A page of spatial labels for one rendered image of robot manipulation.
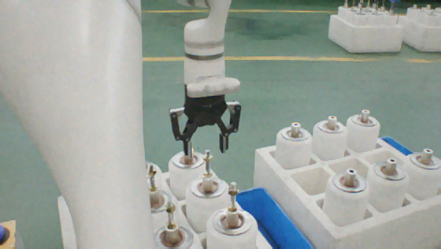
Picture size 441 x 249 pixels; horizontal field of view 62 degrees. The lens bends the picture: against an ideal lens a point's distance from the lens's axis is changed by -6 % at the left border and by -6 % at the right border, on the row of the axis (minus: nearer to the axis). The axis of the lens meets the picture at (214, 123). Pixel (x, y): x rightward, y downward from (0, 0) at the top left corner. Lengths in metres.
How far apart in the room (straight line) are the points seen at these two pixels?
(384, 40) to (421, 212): 2.01
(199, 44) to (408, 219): 0.62
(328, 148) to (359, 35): 1.76
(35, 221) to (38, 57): 1.06
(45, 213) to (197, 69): 0.75
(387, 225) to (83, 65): 0.83
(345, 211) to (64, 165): 0.76
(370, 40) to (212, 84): 2.25
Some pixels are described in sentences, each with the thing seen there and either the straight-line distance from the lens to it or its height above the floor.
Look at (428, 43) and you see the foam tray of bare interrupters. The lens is 3.09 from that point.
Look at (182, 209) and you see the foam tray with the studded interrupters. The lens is 0.91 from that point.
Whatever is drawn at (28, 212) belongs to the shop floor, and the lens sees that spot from 1.28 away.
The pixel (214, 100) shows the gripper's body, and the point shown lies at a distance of 0.70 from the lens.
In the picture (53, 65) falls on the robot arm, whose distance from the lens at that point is 0.18.
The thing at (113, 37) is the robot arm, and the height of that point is 0.70.
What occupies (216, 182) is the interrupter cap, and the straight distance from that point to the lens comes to 0.85.
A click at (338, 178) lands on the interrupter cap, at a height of 0.25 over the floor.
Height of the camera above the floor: 0.75
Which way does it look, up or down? 27 degrees down
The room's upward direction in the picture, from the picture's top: straight up
